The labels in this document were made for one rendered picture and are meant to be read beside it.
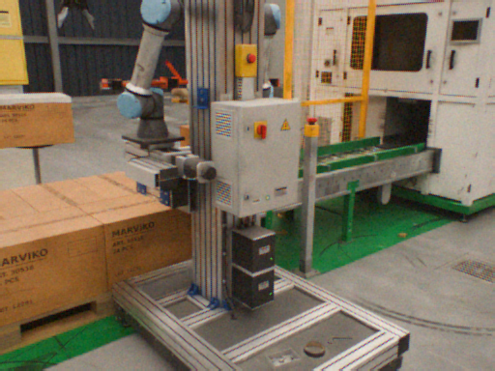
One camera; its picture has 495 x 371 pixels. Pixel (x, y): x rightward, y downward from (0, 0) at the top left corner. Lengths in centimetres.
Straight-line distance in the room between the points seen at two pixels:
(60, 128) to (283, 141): 280
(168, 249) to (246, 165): 111
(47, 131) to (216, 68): 264
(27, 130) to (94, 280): 205
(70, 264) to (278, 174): 121
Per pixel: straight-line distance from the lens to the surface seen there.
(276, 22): 248
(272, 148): 208
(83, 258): 273
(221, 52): 213
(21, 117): 452
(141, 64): 219
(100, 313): 290
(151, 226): 285
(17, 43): 1022
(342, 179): 365
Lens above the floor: 145
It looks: 16 degrees down
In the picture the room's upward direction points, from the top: 1 degrees clockwise
